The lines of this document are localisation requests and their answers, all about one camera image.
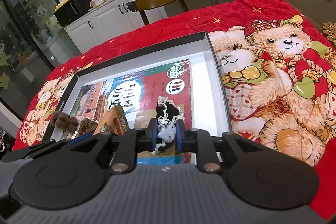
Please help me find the black white kitty scrunchie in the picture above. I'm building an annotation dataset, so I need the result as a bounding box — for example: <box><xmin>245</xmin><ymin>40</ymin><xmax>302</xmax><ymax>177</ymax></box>
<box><xmin>151</xmin><ymin>96</ymin><xmax>185</xmax><ymax>155</ymax></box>

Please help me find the brown paper snack packet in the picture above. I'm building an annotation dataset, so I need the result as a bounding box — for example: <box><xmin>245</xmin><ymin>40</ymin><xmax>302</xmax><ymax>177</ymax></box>
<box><xmin>93</xmin><ymin>105</ymin><xmax>130</xmax><ymax>136</ymax></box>

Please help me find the dark brown knitted scrunchie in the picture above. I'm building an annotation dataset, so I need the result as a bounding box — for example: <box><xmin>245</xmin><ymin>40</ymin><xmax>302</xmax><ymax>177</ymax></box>
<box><xmin>50</xmin><ymin>111</ymin><xmax>79</xmax><ymax>134</ymax></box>

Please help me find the colourful history book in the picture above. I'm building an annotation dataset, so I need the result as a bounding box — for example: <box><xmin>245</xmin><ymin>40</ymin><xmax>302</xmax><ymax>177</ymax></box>
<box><xmin>68</xmin><ymin>58</ymin><xmax>193</xmax><ymax>164</ymax></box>

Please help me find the black shallow storage box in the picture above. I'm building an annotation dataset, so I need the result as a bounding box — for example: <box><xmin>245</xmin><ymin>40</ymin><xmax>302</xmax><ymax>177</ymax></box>
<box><xmin>41</xmin><ymin>31</ymin><xmax>232</xmax><ymax>164</ymax></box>

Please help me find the glass sliding door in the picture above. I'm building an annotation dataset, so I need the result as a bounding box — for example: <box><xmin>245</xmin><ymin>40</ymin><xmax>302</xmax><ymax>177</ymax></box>
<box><xmin>1</xmin><ymin>0</ymin><xmax>80</xmax><ymax>120</ymax></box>

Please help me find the red teddy bear quilt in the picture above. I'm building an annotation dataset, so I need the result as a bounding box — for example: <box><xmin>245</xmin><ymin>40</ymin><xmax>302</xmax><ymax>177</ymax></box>
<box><xmin>14</xmin><ymin>0</ymin><xmax>335</xmax><ymax>219</ymax></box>

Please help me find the white kitchen cabinet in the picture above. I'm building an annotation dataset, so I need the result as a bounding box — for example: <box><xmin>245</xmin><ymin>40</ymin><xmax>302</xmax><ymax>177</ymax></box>
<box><xmin>64</xmin><ymin>0</ymin><xmax>168</xmax><ymax>55</ymax></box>

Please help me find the white mug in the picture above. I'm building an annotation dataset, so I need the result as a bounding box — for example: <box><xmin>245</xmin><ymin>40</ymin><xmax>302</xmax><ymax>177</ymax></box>
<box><xmin>90</xmin><ymin>0</ymin><xmax>103</xmax><ymax>8</ymax></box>

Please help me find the wooden chair with black pad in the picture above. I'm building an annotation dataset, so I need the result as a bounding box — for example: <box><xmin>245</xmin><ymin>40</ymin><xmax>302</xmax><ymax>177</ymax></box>
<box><xmin>126</xmin><ymin>0</ymin><xmax>189</xmax><ymax>25</ymax></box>

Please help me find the black microwave oven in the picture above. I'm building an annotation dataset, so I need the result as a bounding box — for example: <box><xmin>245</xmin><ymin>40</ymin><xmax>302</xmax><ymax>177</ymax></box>
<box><xmin>54</xmin><ymin>0</ymin><xmax>92</xmax><ymax>27</ymax></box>

